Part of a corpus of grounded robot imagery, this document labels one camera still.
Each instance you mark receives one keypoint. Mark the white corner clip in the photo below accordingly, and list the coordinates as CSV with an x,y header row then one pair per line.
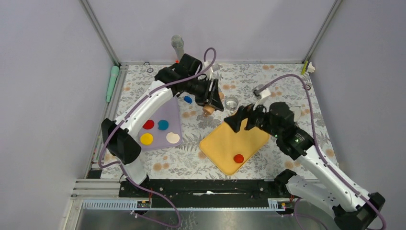
x,y
308,67

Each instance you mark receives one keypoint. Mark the yellow tray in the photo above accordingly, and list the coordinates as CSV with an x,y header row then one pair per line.
x,y
221,145

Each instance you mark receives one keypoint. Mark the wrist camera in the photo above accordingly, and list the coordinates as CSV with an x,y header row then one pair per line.
x,y
214,67
261,93

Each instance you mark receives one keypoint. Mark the grey microphone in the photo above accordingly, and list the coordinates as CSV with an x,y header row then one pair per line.
x,y
178,45

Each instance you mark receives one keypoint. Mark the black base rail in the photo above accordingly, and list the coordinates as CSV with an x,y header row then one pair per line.
x,y
161,193

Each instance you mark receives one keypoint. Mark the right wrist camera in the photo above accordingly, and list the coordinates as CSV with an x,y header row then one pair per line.
x,y
261,93

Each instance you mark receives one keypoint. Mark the flat white dough disc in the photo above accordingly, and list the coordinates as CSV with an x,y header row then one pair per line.
x,y
172,138

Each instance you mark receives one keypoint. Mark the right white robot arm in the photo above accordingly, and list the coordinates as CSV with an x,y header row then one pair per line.
x,y
351,206

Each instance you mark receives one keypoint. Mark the red dough ball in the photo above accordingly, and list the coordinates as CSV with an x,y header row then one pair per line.
x,y
238,158

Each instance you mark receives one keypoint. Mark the flat blue dough disc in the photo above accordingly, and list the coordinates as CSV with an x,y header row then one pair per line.
x,y
163,125

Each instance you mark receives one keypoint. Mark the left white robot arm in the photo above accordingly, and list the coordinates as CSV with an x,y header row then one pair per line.
x,y
119,134

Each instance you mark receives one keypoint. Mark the flat red dough disc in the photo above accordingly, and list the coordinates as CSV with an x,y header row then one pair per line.
x,y
149,124

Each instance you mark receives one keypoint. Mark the wooden dough roller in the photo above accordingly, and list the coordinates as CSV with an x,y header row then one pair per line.
x,y
208,110

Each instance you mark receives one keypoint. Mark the flat yellow dough disc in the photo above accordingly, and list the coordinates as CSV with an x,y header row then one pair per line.
x,y
147,139

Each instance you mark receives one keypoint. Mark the purple tray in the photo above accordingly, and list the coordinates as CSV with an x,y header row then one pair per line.
x,y
169,111

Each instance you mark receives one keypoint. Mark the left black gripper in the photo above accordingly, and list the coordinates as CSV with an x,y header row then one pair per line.
x,y
211,97

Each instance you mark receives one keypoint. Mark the small blue dough piece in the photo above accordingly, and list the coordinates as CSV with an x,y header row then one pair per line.
x,y
188,99

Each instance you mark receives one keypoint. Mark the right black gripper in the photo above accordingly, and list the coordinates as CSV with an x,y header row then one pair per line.
x,y
234,121

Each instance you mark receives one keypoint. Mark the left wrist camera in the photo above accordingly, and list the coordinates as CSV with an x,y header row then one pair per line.
x,y
214,67

